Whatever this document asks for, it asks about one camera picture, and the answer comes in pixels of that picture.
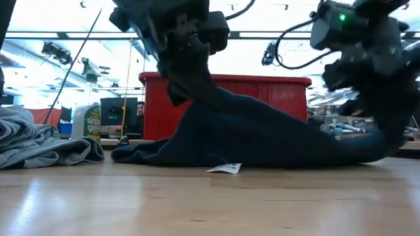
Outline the black computer monitor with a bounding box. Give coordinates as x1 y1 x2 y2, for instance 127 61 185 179
100 97 138 127

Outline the red plastic laundry basket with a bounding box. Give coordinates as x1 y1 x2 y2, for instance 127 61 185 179
138 71 312 142

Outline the black metal table frame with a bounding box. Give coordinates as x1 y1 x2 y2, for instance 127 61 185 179
98 144 420 161

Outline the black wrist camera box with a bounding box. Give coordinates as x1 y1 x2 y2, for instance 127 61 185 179
310 0 370 52
196 11 230 56

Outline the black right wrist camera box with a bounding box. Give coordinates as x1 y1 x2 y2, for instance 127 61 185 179
310 0 370 52

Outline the long black cable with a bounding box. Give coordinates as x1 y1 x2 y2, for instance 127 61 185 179
42 8 103 125

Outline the beige wooden desk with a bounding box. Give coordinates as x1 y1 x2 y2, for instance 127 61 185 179
98 138 420 151

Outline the black ceiling fixture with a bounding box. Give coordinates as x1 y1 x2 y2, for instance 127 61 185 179
261 41 280 66
41 41 74 66

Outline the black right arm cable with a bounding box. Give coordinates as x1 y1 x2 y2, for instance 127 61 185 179
274 18 335 71

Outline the person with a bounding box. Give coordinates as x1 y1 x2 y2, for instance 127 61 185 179
136 100 146 132

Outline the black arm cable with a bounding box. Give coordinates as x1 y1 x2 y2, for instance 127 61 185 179
224 0 257 21
274 18 335 71

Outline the yellow hanging cable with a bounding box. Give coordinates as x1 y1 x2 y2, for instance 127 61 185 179
119 39 133 138

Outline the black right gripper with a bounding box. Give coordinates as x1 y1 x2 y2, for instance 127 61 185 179
322 16 420 155

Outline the grey garment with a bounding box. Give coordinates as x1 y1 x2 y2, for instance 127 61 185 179
0 105 105 170

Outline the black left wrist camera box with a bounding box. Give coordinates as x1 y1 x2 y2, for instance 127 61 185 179
196 11 230 56

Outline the navy garment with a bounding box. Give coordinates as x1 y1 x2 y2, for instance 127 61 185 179
110 87 394 174

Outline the red hanging cloth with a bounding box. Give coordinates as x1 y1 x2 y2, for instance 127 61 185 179
26 108 62 127

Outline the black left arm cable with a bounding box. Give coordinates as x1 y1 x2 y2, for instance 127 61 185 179
224 0 257 21

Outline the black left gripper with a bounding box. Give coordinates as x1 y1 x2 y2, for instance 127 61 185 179
110 0 227 111

